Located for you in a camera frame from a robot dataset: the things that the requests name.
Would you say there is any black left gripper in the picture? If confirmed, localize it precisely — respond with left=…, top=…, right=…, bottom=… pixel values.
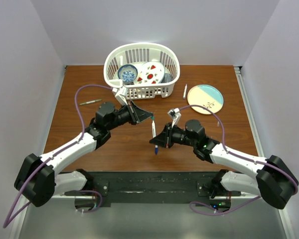
left=107, top=100, right=152, bottom=131

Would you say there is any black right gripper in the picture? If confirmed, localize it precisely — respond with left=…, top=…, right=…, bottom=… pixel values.
left=149, top=122, right=196, bottom=149

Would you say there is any white pen with teal tip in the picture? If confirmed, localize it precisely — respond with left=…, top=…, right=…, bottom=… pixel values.
left=151, top=120, right=156, bottom=138

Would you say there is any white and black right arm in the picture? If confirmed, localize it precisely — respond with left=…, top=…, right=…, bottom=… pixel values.
left=150, top=119, right=299, bottom=209

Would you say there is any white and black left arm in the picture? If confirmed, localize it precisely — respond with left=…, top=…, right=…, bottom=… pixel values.
left=14, top=101, right=153, bottom=207

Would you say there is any grey green pen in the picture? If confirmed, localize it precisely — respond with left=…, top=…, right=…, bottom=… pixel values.
left=79, top=99, right=102, bottom=106

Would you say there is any white pen with blue end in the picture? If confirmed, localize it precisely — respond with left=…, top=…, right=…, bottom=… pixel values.
left=182, top=84, right=188, bottom=100

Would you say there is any blue patterned bowl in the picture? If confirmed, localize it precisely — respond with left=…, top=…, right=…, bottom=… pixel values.
left=117, top=64, right=138, bottom=84

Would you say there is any watermelon pattern plate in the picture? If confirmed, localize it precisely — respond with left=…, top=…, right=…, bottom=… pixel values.
left=134, top=61, right=165, bottom=85

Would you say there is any white plastic dish basket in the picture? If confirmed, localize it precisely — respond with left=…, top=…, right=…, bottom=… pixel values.
left=103, top=42, right=180, bottom=99

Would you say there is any grey cup in basket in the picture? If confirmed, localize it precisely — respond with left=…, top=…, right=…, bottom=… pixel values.
left=161, top=73, right=173, bottom=83

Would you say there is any cream and blue plate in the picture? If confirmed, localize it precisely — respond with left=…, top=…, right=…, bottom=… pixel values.
left=187, top=85, right=224, bottom=113

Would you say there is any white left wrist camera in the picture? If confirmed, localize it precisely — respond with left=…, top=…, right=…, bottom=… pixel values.
left=112, top=86, right=128, bottom=106

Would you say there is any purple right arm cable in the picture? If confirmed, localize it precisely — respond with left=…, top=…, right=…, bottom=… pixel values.
left=178, top=104, right=299, bottom=214

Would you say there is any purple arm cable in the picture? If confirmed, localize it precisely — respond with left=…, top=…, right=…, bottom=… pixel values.
left=2, top=84, right=114, bottom=229
left=178, top=104, right=299, bottom=214

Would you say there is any aluminium frame rail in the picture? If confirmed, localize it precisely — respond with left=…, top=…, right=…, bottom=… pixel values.
left=234, top=66, right=286, bottom=200

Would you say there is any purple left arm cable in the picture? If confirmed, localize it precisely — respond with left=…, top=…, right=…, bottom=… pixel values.
left=2, top=84, right=114, bottom=229

